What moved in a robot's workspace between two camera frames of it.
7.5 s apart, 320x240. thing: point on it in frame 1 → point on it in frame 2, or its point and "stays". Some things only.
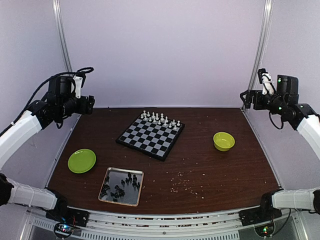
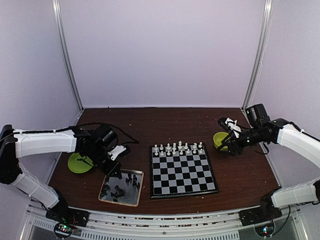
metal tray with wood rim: x=122 y=186 stays
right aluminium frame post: x=261 y=44 stays
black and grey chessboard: x=152 y=135 → x=180 y=170
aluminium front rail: x=212 y=226 stays
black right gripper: x=256 y=93 → x=231 y=143
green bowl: x=223 y=141 stays
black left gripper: x=87 y=104 → x=116 y=165
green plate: x=81 y=161 stays
